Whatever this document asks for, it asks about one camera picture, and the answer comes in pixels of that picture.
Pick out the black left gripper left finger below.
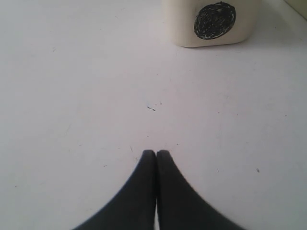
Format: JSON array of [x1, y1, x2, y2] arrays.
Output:
[[76, 150, 156, 230]]

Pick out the cream bin with circle mark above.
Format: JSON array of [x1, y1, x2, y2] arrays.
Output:
[[162, 0, 261, 47]]

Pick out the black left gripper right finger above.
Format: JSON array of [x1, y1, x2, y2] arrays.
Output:
[[156, 150, 243, 230]]

